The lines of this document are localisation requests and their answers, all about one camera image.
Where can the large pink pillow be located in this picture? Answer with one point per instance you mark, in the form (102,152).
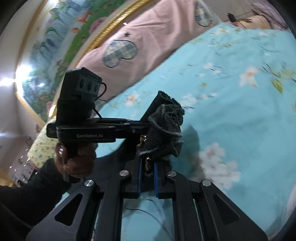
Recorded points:
(145,42)

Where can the black pants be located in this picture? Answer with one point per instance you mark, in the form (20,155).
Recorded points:
(162,139)

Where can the black left forearm sleeve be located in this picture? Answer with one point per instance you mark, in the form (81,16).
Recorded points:
(24,207)

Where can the yellow patterned pillow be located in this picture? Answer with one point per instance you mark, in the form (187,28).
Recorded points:
(42,149)

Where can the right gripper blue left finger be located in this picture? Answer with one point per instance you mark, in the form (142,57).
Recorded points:
(139,177)

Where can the person's left hand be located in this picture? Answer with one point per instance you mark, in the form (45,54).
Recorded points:
(79,166)

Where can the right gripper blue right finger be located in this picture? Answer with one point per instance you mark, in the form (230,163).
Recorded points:
(156,180)

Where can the light blue floral bedsheet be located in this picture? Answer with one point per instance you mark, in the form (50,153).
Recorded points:
(237,88)

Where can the gold framed landscape painting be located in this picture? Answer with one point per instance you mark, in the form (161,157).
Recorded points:
(59,35)

